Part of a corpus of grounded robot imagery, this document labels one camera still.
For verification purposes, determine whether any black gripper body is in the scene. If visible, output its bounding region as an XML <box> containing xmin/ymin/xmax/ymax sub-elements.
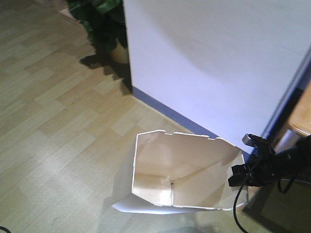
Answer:
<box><xmin>247</xmin><ymin>134</ymin><xmax>282</xmax><ymax>187</ymax></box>

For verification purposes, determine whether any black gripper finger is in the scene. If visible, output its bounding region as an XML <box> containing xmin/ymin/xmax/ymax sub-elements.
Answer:
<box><xmin>231</xmin><ymin>164</ymin><xmax>251</xmax><ymax>175</ymax></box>
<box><xmin>228</xmin><ymin>174</ymin><xmax>250</xmax><ymax>186</ymax></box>

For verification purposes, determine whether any white plastic trash bin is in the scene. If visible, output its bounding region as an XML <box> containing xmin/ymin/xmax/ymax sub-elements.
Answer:
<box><xmin>112</xmin><ymin>130</ymin><xmax>248</xmax><ymax>214</ymax></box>

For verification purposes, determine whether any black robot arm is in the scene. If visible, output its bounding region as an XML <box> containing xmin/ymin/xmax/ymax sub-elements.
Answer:
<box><xmin>228</xmin><ymin>134</ymin><xmax>311</xmax><ymax>187</ymax></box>

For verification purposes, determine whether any light wooden desk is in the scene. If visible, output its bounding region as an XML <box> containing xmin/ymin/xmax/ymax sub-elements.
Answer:
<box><xmin>274</xmin><ymin>80</ymin><xmax>311</xmax><ymax>151</ymax></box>

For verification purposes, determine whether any green potted plant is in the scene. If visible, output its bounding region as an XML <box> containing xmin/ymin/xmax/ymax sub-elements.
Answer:
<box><xmin>67</xmin><ymin>0</ymin><xmax>129</xmax><ymax>64</ymax></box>

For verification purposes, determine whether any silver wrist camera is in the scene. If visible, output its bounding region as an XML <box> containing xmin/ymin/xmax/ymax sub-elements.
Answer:
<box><xmin>242</xmin><ymin>133</ymin><xmax>254</xmax><ymax>147</ymax></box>

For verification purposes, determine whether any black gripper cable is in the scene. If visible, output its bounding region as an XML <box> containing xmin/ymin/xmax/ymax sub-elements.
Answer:
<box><xmin>232</xmin><ymin>169</ymin><xmax>258</xmax><ymax>233</ymax></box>

